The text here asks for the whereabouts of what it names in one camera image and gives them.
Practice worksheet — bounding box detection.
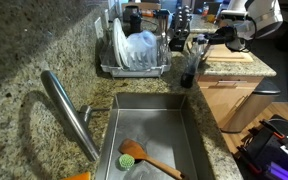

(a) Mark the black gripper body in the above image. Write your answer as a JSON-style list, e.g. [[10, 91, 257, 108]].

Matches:
[[213, 25, 239, 46]]

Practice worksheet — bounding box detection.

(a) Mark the clear bottle with dark liquid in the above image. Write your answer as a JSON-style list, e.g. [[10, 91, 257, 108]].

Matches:
[[179, 33, 208, 90]]

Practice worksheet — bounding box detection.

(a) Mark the clear glass utensil jar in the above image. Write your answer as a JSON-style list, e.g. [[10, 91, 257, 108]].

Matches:
[[197, 44, 212, 68]]

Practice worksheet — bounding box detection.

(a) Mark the small wooden cutting board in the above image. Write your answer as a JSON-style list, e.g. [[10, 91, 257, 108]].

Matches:
[[207, 43, 250, 60]]

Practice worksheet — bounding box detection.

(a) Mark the large wooden cutting board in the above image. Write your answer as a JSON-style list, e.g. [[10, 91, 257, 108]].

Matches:
[[204, 42, 254, 64]]

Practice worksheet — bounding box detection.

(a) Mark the black knife block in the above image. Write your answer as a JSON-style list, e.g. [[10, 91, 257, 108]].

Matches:
[[168, 4, 192, 53]]

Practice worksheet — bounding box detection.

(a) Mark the cutlery holder with utensils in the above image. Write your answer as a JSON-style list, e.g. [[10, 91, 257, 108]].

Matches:
[[155, 9, 173, 67]]

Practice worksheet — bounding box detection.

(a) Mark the light wood drawer cabinet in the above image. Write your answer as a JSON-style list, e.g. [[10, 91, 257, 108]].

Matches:
[[196, 74, 266, 130]]

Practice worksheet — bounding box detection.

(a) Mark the translucent plastic container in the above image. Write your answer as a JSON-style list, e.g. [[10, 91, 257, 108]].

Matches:
[[126, 29, 159, 72]]

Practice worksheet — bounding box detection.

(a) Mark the wooden tray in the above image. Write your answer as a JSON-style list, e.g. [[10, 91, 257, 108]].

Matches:
[[120, 1, 162, 13]]

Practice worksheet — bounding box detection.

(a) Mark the black container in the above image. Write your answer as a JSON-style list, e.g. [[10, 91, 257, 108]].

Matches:
[[122, 4, 143, 34]]

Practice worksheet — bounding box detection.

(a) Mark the stainless steel trash can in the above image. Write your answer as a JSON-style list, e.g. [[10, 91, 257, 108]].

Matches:
[[219, 79, 282, 134]]

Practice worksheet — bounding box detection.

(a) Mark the white dish rack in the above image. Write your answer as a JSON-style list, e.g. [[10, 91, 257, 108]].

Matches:
[[99, 31, 173, 79]]

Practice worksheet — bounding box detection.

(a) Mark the white plate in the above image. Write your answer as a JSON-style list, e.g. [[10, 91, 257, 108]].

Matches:
[[112, 17, 129, 69]]

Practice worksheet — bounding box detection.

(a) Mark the black orange clamp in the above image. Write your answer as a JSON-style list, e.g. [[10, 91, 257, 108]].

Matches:
[[258, 119, 286, 140]]

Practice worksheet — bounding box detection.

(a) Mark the stainless steel sink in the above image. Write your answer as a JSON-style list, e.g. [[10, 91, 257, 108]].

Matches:
[[94, 92, 216, 180]]

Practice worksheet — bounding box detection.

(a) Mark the black robot cart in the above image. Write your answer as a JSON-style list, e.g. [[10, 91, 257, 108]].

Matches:
[[235, 114, 288, 180]]

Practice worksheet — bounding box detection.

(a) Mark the wooden spatula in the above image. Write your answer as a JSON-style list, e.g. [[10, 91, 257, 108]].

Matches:
[[118, 138, 187, 180]]

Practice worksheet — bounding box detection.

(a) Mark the green round scrubber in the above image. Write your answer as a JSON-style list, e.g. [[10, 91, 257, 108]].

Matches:
[[118, 153, 136, 171]]

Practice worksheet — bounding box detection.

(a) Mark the curved steel faucet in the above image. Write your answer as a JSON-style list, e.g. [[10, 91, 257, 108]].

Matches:
[[39, 69, 111, 163]]

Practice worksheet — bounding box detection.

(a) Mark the orange sponge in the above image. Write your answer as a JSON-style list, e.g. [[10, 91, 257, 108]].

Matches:
[[59, 171, 92, 180]]

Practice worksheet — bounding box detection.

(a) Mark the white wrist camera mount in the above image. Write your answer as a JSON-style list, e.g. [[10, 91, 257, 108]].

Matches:
[[228, 31, 252, 52]]

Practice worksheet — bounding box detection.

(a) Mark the long steel drawer handle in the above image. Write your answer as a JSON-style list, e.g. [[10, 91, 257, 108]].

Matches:
[[217, 79, 248, 85]]

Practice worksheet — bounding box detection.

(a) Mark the white wall outlet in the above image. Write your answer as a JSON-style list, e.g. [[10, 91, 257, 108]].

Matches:
[[93, 16, 105, 40]]

